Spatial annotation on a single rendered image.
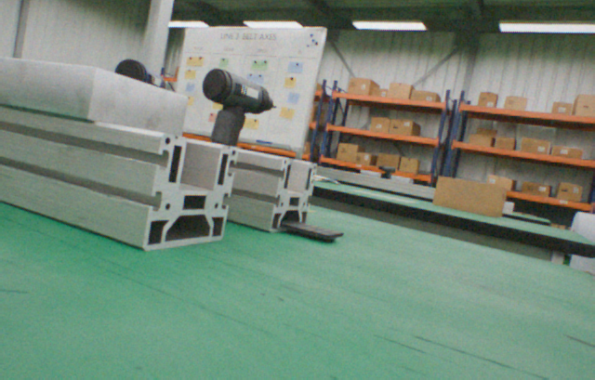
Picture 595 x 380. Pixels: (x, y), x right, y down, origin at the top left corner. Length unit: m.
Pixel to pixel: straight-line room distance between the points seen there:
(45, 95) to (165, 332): 0.26
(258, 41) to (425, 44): 8.09
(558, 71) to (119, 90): 10.86
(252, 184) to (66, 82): 0.22
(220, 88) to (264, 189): 0.32
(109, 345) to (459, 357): 0.17
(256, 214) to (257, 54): 3.46
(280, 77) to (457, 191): 1.97
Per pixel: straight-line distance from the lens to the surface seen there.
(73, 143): 0.40
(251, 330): 0.22
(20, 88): 0.44
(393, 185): 3.76
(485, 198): 2.25
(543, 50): 11.23
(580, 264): 3.82
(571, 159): 9.63
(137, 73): 0.90
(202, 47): 4.33
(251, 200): 0.50
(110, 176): 0.35
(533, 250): 1.76
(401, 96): 10.39
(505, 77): 11.12
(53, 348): 0.19
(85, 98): 0.37
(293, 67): 3.68
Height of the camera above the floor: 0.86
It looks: 3 degrees down
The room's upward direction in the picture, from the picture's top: 11 degrees clockwise
